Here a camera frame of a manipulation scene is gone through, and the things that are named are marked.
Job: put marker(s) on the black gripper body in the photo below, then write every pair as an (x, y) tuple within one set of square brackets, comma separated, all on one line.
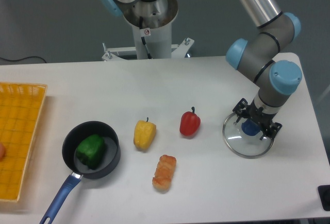
[(257, 116)]

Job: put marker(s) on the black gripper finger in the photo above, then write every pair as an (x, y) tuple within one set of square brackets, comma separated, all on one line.
[(270, 130), (241, 110)]

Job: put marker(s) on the glass pot lid blue knob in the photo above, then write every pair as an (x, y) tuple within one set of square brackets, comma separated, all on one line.
[(245, 138)]

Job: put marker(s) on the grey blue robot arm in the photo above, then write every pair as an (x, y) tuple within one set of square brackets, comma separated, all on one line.
[(254, 59)]

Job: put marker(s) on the red toy bell pepper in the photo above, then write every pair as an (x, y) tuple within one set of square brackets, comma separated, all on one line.
[(189, 123)]

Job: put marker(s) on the black device at table edge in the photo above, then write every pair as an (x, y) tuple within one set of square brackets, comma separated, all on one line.
[(324, 193)]

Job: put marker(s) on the toy bread roll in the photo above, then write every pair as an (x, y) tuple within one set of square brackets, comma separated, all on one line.
[(164, 173)]

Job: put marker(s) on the yellow toy bell pepper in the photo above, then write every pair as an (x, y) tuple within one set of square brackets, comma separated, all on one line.
[(144, 134)]

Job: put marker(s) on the green toy bell pepper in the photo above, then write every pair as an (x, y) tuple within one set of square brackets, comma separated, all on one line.
[(90, 151)]

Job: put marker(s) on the yellow woven basket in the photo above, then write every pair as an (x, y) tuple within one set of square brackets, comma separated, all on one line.
[(21, 107)]

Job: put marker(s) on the orange object in basket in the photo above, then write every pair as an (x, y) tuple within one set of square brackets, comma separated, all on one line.
[(2, 151)]

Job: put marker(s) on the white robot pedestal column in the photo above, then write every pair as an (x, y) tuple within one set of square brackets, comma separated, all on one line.
[(151, 23)]

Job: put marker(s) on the black saucepan blue handle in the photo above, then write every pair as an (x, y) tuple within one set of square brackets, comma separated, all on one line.
[(108, 163)]

